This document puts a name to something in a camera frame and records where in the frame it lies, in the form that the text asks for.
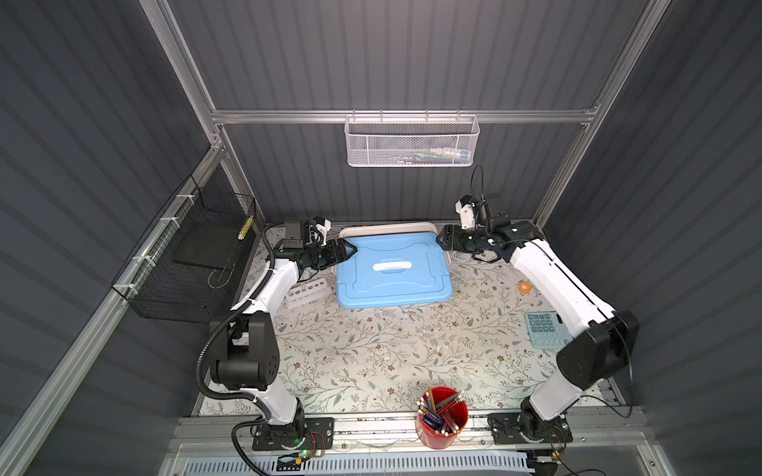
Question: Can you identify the white test tube rack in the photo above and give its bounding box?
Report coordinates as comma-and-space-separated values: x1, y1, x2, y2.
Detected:
285, 278, 333, 309

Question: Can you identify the blue plastic bin lid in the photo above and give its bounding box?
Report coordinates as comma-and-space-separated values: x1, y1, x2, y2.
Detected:
337, 232, 454, 309

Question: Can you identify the white plastic storage bin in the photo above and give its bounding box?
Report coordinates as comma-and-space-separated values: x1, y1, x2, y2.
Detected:
339, 222, 438, 239

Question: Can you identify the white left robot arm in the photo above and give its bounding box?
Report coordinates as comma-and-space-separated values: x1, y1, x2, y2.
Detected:
194, 216, 357, 426

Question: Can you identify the yellow item in basket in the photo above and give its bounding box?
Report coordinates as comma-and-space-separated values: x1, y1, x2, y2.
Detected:
237, 215, 254, 241

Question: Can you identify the teal calculator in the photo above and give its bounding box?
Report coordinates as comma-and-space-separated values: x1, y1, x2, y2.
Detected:
525, 313, 573, 351

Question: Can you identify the red pencil cup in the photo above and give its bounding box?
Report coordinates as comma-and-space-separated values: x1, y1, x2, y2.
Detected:
415, 387, 470, 450

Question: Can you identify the white wire wall basket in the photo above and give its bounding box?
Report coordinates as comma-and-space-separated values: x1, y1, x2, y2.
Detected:
343, 113, 480, 168

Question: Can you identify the black wire side basket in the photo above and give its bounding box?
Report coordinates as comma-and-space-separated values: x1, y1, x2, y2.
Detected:
112, 177, 258, 324

